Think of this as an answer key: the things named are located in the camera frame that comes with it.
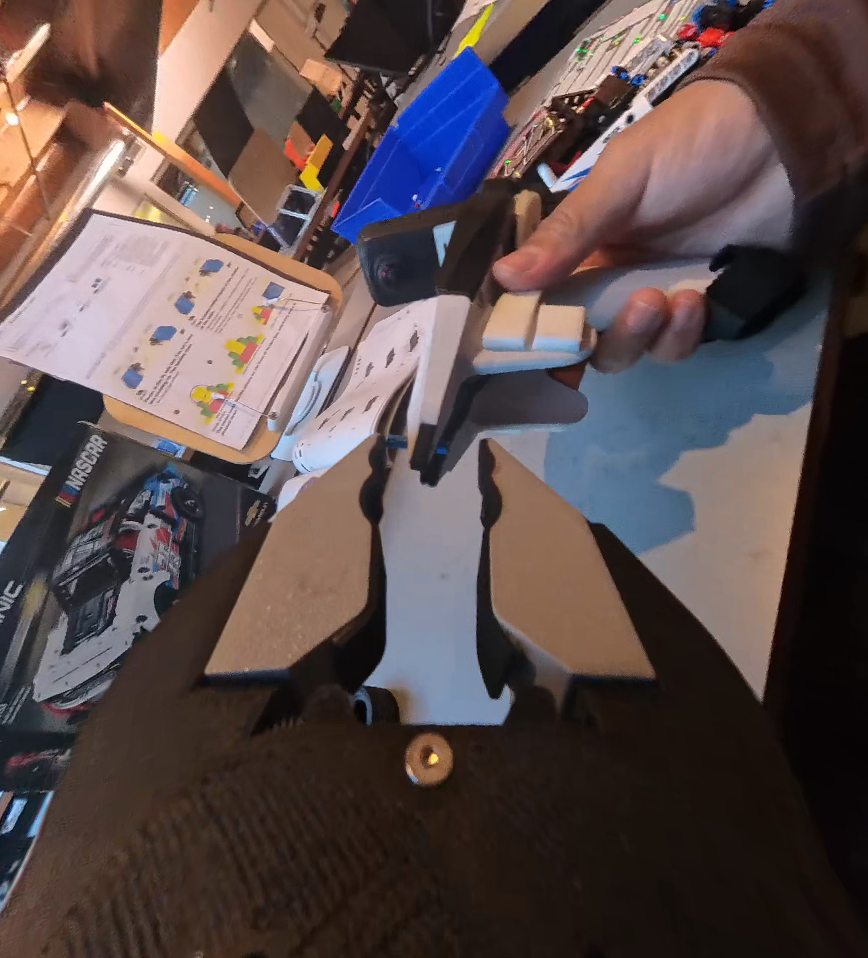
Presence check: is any yellow toy brick block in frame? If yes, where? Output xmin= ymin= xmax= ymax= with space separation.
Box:
xmin=299 ymin=135 xmax=333 ymax=192

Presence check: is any blue plastic bin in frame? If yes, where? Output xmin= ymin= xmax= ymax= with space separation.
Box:
xmin=332 ymin=46 xmax=510 ymax=244

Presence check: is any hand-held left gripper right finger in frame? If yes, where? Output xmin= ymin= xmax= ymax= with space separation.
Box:
xmin=476 ymin=440 xmax=655 ymax=719

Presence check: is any white stand base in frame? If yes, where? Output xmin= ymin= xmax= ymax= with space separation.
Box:
xmin=280 ymin=344 xmax=352 ymax=443

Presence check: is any person's right forearm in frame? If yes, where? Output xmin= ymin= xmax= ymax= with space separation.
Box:
xmin=684 ymin=0 xmax=868 ymax=211

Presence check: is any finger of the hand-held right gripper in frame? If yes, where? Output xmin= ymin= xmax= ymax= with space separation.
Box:
xmin=535 ymin=305 xmax=599 ymax=354
xmin=407 ymin=293 xmax=599 ymax=486

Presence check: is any toy race car model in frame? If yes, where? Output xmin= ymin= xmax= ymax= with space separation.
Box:
xmin=509 ymin=0 xmax=772 ymax=196

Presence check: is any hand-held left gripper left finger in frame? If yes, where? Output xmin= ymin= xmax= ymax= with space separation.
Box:
xmin=205 ymin=436 xmax=388 ymax=686

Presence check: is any grey desk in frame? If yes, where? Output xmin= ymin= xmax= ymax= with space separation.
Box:
xmin=277 ymin=195 xmax=854 ymax=727

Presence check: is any toy car kit box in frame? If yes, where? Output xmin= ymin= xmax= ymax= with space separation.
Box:
xmin=0 ymin=423 xmax=278 ymax=794

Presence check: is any cardboard sheet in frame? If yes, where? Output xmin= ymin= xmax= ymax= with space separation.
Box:
xmin=228 ymin=127 xmax=300 ymax=203

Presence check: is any printed instruction sheet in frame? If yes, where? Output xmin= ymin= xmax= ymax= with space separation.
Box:
xmin=0 ymin=213 xmax=330 ymax=450

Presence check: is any thick instruction booklet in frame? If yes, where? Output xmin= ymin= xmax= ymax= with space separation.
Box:
xmin=277 ymin=303 xmax=442 ymax=510

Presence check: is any person's right hand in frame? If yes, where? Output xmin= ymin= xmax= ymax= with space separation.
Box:
xmin=494 ymin=78 xmax=794 ymax=375

